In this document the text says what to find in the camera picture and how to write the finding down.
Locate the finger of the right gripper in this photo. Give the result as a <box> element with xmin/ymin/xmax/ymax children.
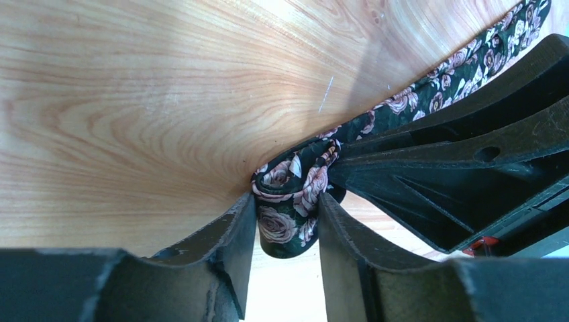
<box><xmin>329</xmin><ymin>97</ymin><xmax>568</xmax><ymax>254</ymax></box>
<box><xmin>342</xmin><ymin>34</ymin><xmax>568</xmax><ymax>157</ymax></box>

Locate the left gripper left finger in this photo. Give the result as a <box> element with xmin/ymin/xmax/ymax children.
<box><xmin>1</xmin><ymin>194</ymin><xmax>256</xmax><ymax>321</ymax></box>

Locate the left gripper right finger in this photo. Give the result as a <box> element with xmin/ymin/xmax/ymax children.
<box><xmin>318</xmin><ymin>193</ymin><xmax>568</xmax><ymax>321</ymax></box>

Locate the black pink rose tie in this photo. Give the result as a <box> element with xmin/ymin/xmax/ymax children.
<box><xmin>251</xmin><ymin>1</ymin><xmax>552</xmax><ymax>259</ymax></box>

